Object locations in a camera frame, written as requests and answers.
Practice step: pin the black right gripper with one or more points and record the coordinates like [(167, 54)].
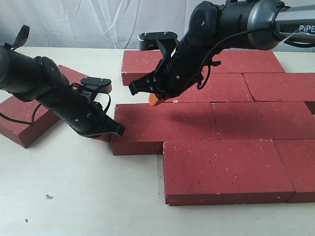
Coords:
[(176, 73)]

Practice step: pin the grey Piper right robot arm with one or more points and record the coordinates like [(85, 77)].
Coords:
[(249, 24)]

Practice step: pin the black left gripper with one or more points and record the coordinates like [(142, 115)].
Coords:
[(75, 106)]

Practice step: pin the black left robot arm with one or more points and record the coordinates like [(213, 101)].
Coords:
[(40, 79)]

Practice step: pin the red brick middle row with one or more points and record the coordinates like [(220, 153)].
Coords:
[(264, 120)]

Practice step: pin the red brick with white chip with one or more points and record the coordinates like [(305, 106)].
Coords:
[(221, 87)]

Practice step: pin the white backdrop cloth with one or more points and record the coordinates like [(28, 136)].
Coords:
[(111, 24)]

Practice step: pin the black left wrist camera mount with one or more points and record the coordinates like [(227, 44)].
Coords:
[(90, 87)]

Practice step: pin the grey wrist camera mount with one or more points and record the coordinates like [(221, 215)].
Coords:
[(165, 41)]

